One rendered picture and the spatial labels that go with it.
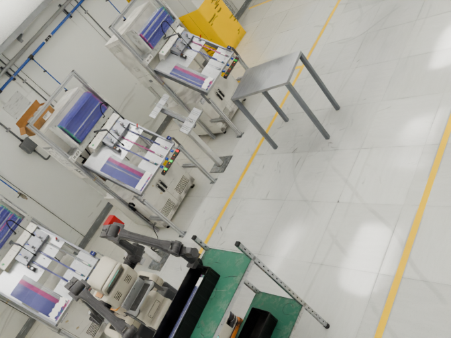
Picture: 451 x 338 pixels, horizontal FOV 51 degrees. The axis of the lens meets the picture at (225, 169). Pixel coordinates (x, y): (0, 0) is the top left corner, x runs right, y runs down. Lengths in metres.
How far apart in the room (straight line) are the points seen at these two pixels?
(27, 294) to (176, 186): 1.96
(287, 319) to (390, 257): 0.89
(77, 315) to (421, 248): 3.29
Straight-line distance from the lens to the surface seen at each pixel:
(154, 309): 3.49
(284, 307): 3.41
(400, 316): 3.41
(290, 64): 4.60
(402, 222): 3.78
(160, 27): 5.87
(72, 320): 5.12
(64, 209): 6.70
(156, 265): 5.31
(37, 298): 4.79
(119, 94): 7.15
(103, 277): 3.18
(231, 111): 6.16
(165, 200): 5.47
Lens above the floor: 2.84
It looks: 31 degrees down
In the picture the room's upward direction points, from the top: 44 degrees counter-clockwise
